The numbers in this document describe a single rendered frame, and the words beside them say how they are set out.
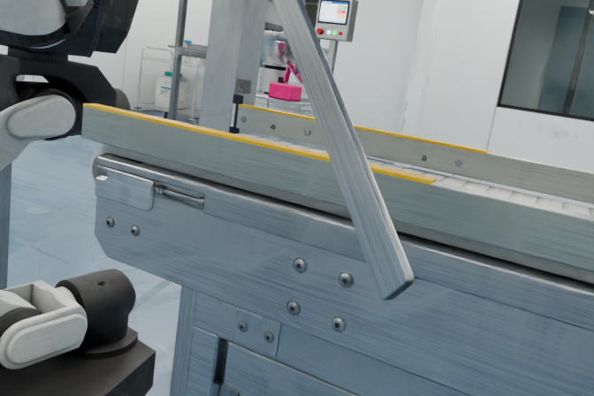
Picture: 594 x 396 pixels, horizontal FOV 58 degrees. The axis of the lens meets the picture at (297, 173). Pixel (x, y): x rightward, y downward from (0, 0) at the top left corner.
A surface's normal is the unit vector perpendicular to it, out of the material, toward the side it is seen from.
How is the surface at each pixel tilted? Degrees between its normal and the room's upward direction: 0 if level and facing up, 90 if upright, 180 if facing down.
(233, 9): 90
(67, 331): 90
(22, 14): 118
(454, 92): 90
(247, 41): 90
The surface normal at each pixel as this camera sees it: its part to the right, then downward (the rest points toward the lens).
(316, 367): -0.46, 0.11
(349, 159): -0.86, -0.07
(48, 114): 0.80, 0.23
